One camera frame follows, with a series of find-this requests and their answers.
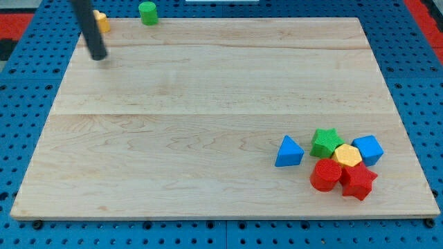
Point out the yellow heart block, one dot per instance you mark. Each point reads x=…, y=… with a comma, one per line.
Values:
x=101, y=21

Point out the light wooden board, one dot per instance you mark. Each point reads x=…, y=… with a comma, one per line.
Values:
x=183, y=121

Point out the blue triangle block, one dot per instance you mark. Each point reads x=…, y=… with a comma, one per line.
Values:
x=290, y=153

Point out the green star block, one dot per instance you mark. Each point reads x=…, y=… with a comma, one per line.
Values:
x=324, y=143

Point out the red cylinder block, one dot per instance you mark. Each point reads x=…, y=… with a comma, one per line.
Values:
x=325, y=175

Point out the yellow hexagon block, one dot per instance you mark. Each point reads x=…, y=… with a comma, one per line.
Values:
x=347, y=156

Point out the green cylinder block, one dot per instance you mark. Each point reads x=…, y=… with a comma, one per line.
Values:
x=148, y=13

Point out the red star block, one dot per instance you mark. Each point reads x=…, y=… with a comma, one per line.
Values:
x=357, y=181

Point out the blue cube block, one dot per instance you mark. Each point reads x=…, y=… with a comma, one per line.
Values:
x=369, y=148

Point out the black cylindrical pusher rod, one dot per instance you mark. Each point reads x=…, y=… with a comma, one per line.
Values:
x=86, y=20

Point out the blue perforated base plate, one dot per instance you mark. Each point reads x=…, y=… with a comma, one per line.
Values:
x=34, y=71

